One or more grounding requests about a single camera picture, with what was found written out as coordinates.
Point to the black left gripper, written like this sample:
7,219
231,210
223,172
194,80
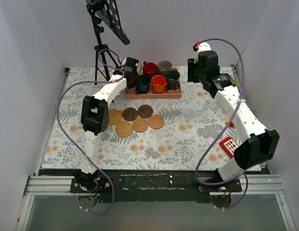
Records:
132,80

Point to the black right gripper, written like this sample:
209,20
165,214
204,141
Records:
191,71

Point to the dark blue mug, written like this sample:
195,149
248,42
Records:
144,87

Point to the dark wooden coaster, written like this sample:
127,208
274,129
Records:
145,111
129,114

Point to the woven cork coaster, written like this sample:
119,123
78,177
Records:
123,129
115,116

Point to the light wooden coaster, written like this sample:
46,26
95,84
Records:
140,125
156,121

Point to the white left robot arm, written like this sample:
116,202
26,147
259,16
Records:
95,109

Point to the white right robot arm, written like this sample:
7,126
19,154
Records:
258,144

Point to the cream enamel mug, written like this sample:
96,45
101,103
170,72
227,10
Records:
139,70

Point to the pink serving tray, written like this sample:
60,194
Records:
170,94

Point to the red mug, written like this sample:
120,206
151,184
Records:
150,69

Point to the dark green mug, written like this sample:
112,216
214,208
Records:
173,79

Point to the orange mug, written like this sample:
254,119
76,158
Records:
159,84

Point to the grey lilac mug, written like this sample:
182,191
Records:
164,66

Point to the toy brick car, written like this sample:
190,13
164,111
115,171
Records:
237,83

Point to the floral table mat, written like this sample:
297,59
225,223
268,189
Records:
183,143

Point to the black music stand tripod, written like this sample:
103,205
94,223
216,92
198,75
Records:
105,11

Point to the red toy brick window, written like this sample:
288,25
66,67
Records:
229,146

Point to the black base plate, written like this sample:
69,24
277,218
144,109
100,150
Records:
145,186

